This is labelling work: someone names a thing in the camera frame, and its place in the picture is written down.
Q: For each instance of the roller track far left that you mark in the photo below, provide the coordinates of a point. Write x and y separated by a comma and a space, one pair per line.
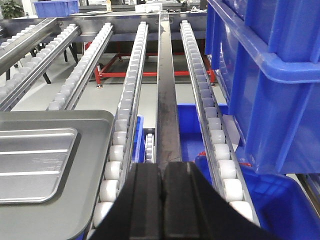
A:
16, 87

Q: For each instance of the roller track beside tray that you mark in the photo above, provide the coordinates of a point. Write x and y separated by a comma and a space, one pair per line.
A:
123, 132

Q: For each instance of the distant blue crate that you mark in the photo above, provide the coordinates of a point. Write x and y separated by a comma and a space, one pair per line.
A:
56, 8

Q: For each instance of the blue bin lower shelf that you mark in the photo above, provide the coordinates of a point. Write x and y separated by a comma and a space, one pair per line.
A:
281, 205

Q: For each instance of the green potted plant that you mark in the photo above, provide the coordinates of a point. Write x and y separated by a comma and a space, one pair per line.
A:
11, 9

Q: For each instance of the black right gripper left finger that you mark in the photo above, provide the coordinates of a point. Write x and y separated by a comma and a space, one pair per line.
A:
137, 212

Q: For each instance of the roller track middle left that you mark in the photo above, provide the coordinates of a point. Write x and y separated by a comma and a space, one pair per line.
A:
74, 86

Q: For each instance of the lower short roller track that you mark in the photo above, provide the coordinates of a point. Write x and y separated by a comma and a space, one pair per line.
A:
149, 145

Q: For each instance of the red metal cart frame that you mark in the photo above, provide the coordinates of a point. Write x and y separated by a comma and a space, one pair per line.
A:
120, 50

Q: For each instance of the dark metal divider rail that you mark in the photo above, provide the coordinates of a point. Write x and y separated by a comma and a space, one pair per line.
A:
168, 145

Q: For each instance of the large blue plastic box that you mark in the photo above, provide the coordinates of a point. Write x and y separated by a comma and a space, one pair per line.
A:
267, 56

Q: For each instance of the roller track right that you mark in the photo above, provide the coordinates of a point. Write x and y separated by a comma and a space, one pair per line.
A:
224, 169

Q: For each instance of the steel guide rail left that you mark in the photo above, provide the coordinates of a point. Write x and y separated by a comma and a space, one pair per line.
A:
11, 53

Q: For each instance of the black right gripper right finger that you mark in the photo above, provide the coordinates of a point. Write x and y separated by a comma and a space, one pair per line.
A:
193, 210

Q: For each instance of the silver metal tray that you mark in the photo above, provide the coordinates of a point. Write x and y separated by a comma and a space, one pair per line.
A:
51, 164

